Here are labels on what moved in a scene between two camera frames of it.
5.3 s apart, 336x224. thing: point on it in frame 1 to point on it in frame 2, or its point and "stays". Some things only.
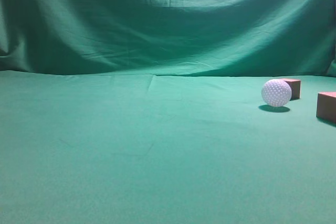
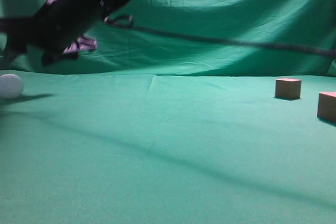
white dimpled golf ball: (276, 93) to (11, 86)
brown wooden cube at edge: (326, 106) stays
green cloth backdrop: (135, 98) stays
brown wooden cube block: (295, 84) stays
